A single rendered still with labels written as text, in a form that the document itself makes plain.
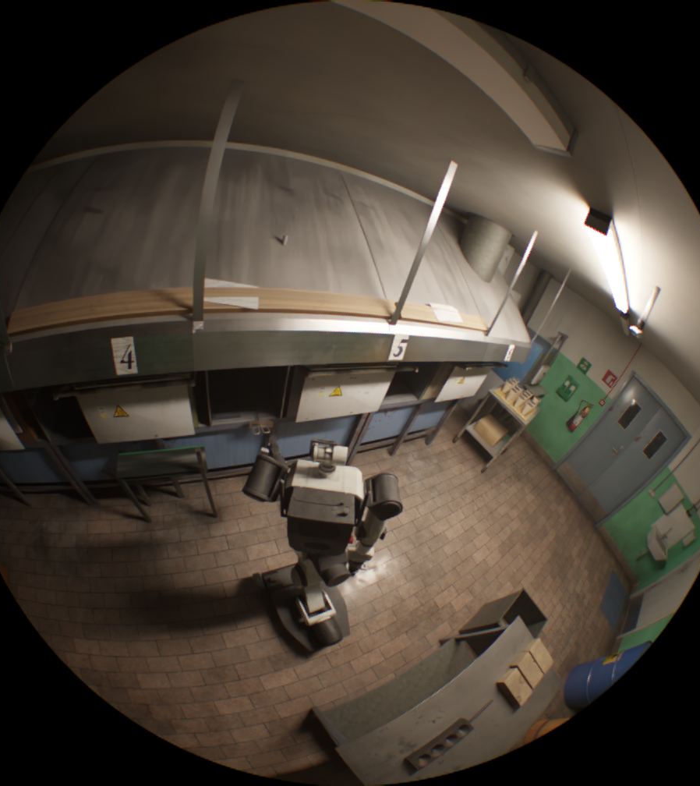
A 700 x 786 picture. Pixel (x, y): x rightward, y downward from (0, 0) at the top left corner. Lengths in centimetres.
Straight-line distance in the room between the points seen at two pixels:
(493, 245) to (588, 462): 363
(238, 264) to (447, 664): 266
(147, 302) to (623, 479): 530
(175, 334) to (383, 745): 184
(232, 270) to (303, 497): 88
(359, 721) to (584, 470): 436
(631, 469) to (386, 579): 387
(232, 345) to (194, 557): 167
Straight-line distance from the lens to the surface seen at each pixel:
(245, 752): 237
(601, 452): 479
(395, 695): 213
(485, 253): 238
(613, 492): 497
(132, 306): 104
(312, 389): 150
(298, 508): 82
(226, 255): 119
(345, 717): 206
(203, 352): 102
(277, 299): 104
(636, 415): 463
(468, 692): 163
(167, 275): 113
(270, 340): 103
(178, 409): 144
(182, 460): 180
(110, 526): 256
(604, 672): 349
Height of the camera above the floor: 212
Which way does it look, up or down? 37 degrees down
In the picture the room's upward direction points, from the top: 20 degrees clockwise
